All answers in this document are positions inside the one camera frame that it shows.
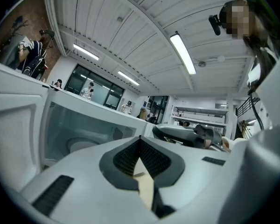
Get person's head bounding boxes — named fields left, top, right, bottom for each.
left=220, top=0, right=259, bottom=46

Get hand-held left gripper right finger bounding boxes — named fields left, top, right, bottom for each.
left=140, top=136, right=234, bottom=224

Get black head camera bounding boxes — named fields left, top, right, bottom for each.
left=208, top=13, right=223, bottom=36

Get black cable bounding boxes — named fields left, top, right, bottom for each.
left=248, top=90, right=265, bottom=131

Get white microwave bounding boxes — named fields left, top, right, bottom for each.
left=0, top=58, right=148, bottom=193

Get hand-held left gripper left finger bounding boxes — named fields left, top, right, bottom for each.
left=21, top=136, right=159, bottom=224

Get dark glass door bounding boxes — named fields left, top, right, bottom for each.
left=147, top=95, right=169, bottom=125

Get black framed window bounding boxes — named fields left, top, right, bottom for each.
left=64, top=63, right=126, bottom=111

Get long ceiling light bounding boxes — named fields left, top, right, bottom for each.
left=169, top=31, right=197, bottom=76
left=117, top=70, right=140, bottom=86
left=72, top=43, right=100, bottom=61

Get bird wall decoration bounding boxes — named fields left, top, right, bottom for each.
left=4, top=14, right=29, bottom=40

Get black stand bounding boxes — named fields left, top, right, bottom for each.
left=39, top=29, right=56, bottom=49

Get glass microwave turntable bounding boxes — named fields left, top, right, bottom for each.
left=65, top=136, right=102, bottom=154

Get black stair railing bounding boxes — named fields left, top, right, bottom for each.
left=235, top=96, right=261, bottom=140

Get white plate of food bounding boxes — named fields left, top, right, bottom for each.
left=220, top=136, right=234, bottom=153

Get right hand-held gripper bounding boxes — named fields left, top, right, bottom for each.
left=152, top=123, right=224, bottom=152

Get white wall shelves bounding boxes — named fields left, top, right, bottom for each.
left=171, top=105, right=230, bottom=128

